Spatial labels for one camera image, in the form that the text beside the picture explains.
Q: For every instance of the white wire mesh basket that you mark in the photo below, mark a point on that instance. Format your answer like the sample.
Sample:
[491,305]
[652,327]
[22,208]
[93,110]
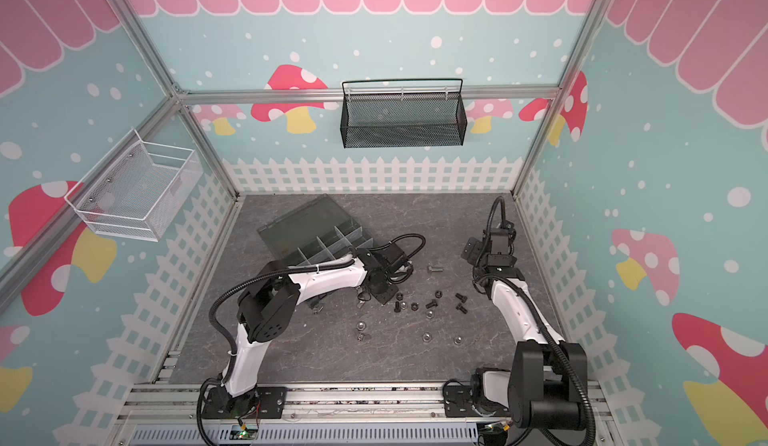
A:
[137,191]

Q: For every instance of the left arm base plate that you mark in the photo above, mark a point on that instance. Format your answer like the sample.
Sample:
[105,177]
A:
[260,402]

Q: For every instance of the grey plastic organizer box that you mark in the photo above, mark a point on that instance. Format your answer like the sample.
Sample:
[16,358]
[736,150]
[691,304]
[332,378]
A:
[313,233]

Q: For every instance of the black wire mesh basket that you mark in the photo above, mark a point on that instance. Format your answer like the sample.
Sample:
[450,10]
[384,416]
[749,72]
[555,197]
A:
[403,113]

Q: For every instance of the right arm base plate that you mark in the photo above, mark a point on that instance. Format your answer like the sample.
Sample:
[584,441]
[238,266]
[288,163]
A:
[462,401]

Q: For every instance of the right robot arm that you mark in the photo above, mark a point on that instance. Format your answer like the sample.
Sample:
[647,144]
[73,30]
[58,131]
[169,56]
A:
[546,387]

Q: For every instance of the aluminium mounting rail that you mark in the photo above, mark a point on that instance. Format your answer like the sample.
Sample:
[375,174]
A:
[404,413]

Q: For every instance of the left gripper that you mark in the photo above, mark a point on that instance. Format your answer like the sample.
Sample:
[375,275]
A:
[385,298]

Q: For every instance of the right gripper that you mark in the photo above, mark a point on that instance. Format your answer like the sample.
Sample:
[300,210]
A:
[475,249]

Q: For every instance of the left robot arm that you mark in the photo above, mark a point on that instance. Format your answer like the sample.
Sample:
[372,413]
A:
[257,311]

